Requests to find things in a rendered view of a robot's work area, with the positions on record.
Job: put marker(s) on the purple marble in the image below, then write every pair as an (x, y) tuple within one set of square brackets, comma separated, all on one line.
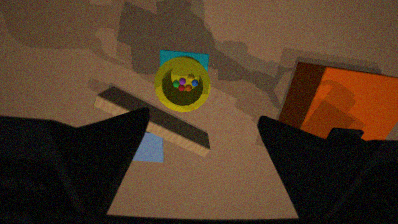
[(182, 81)]

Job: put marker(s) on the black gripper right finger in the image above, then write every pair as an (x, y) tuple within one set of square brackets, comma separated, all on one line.
[(318, 174)]

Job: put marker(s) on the yellow cup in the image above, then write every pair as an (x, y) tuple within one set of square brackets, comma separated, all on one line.
[(172, 97)]

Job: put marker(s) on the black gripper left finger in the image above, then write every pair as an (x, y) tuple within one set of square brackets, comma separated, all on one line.
[(91, 160)]

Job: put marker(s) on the green marble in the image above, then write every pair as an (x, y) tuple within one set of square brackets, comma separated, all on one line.
[(176, 83)]

